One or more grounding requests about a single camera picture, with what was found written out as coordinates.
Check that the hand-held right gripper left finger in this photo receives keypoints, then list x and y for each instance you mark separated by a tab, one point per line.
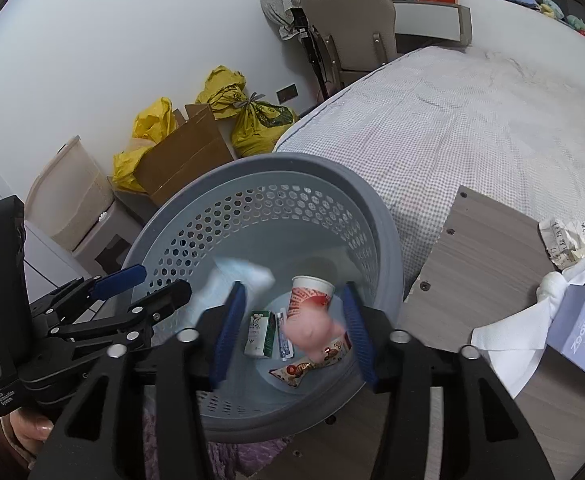
227	330

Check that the person's left hand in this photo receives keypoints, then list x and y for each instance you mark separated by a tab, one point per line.
30	425

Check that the yellow and green plush toy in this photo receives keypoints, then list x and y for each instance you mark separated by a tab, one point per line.
552	8

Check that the bed with checked sheet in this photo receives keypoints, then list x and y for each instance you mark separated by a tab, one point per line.
472	135

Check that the beige desk chair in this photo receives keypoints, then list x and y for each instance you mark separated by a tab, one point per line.
347	20

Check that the white tissue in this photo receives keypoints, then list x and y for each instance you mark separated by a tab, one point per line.
512	340

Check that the short beige snack wrapper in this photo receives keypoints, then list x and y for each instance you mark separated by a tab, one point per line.
335	350

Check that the grey and white desk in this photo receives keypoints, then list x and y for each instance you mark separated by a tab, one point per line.
427	20

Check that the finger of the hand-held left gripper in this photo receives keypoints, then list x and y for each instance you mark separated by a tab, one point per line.
120	279
157	302

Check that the brown cardboard box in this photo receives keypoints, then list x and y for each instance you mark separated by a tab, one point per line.
182	160

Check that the tied yellow printed bag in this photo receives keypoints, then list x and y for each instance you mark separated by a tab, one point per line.
260	130

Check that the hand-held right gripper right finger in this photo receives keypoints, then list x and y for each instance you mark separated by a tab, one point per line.
360	335

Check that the pink squishy toy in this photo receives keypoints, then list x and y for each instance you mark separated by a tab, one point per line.
312	330

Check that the beige plastic bin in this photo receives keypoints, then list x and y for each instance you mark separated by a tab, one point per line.
72	200

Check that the crumpled yellow plastic bag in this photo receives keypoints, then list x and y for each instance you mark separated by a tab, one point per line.
220	92

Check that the grey perforated plastic basket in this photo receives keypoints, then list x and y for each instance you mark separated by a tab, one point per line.
322	180

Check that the dark wall outlet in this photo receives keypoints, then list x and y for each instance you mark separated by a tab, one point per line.
287	95

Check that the white milk carton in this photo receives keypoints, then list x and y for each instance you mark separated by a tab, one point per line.
255	332

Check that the white and blue mask packet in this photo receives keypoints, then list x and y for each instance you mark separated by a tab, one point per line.
242	272

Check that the red and white paper cup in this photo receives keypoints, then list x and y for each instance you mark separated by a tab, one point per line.
312	287

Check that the crumpled printed paper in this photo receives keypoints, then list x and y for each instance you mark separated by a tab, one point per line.
567	245

